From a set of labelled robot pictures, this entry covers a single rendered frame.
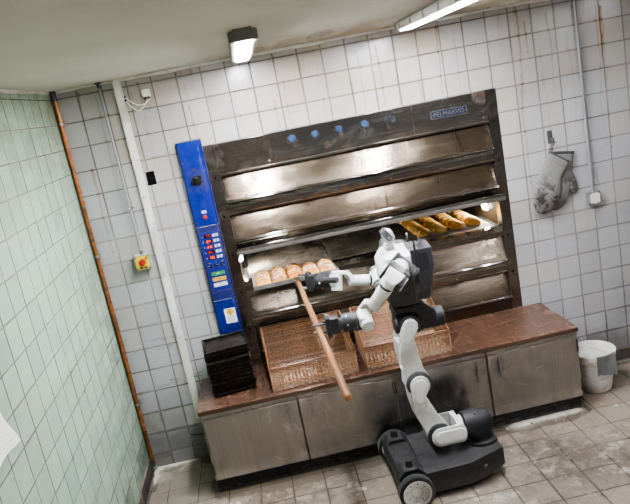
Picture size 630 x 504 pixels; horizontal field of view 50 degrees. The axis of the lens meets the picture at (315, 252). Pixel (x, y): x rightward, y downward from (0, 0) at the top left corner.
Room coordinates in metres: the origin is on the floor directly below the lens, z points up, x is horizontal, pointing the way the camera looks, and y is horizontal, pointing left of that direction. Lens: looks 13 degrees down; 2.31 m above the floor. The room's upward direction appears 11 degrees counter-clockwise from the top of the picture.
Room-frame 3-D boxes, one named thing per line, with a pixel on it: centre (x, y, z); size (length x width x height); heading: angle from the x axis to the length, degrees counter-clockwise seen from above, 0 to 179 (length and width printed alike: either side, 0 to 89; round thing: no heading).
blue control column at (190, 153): (5.31, 0.72, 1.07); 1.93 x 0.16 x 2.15; 4
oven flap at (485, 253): (4.45, -0.39, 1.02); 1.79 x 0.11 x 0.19; 94
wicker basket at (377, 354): (4.19, -0.44, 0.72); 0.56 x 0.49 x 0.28; 93
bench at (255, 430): (4.16, -0.30, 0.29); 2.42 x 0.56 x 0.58; 94
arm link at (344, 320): (3.15, -0.04, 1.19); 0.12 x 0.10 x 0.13; 94
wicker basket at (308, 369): (4.14, 0.17, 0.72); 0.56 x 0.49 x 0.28; 96
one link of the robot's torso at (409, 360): (3.59, -0.42, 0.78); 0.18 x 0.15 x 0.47; 5
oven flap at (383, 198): (4.45, -0.39, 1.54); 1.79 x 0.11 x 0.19; 94
